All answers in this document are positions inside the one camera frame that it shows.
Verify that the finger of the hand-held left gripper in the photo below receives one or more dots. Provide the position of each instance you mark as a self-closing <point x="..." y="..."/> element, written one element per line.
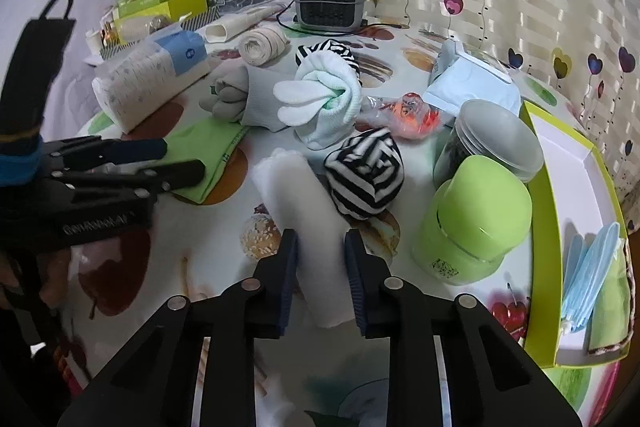
<point x="145" y="149"/>
<point x="180" y="174"/>

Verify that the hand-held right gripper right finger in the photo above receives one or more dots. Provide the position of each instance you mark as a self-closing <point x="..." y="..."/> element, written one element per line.
<point x="356" y="297"/>

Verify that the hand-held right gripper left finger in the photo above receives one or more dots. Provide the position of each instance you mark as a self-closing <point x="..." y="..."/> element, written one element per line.
<point x="290" y="287"/>

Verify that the grey sock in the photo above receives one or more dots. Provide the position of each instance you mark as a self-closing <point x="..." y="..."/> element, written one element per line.
<point x="235" y="99"/>

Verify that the black white striped sock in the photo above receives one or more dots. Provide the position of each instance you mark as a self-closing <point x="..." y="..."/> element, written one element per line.
<point x="362" y="177"/>
<point x="345" y="54"/>

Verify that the green cardboard box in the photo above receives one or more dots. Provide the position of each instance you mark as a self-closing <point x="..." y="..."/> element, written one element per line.
<point x="555" y="187"/>

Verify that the person's left hand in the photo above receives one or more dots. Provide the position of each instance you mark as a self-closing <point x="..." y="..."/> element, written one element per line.
<point x="52" y="279"/>

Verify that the green cloth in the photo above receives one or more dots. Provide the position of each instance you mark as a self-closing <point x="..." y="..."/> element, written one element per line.
<point x="210" y="152"/>

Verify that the blue white tissue pack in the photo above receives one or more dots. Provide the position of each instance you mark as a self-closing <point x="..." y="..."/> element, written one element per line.
<point x="150" y="77"/>

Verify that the food print tablecloth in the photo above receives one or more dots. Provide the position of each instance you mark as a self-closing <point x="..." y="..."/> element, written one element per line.
<point x="200" y="247"/>

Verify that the lime green lidded container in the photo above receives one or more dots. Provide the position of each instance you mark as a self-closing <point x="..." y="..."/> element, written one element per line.
<point x="470" y="227"/>

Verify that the green carton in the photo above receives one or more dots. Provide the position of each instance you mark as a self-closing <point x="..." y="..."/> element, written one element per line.
<point x="160" y="4"/>

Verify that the beige rolled sock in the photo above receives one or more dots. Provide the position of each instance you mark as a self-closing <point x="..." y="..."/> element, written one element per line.
<point x="260" y="47"/>

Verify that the white paper roll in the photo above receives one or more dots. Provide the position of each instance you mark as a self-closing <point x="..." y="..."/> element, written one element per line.
<point x="235" y="24"/>

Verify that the white green toe sock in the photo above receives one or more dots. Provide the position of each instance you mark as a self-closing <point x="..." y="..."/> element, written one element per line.
<point x="325" y="99"/>

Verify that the orange clear plastic packet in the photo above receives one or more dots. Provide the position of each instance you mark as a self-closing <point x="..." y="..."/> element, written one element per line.
<point x="405" y="114"/>

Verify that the clear plastic jar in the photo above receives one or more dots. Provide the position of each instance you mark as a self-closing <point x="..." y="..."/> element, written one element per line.
<point x="495" y="137"/>

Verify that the blue face mask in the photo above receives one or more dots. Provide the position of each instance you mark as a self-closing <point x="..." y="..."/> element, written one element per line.
<point x="585" y="277"/>

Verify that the light blue wet wipes pack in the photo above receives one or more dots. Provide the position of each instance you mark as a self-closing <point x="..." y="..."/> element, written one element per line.
<point x="475" y="84"/>

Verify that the green cloth pouch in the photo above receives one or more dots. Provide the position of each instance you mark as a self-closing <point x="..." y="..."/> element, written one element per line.
<point x="612" y="312"/>

